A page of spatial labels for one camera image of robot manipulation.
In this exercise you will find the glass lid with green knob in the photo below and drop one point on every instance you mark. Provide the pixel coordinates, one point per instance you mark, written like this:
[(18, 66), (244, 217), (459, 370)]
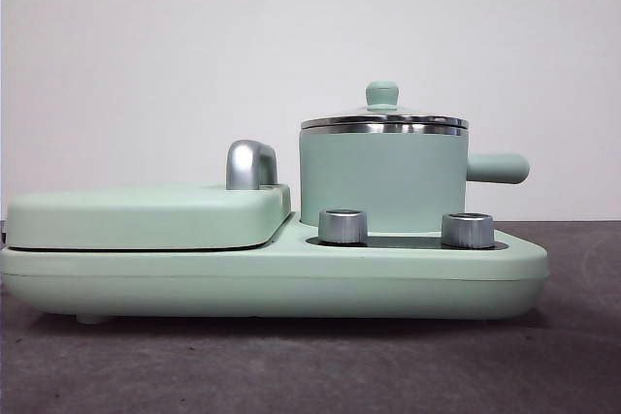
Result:
[(382, 94)]

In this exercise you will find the silver control knob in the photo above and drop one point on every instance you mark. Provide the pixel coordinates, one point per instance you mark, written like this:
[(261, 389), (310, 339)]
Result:
[(342, 227), (467, 231)]

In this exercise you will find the green breakfast machine base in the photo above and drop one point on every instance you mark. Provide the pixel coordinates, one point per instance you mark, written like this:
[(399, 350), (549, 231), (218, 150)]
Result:
[(242, 283)]

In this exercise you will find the green hinged grill cover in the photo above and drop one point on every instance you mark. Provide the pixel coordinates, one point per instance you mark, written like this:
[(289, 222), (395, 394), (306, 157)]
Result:
[(145, 217)]

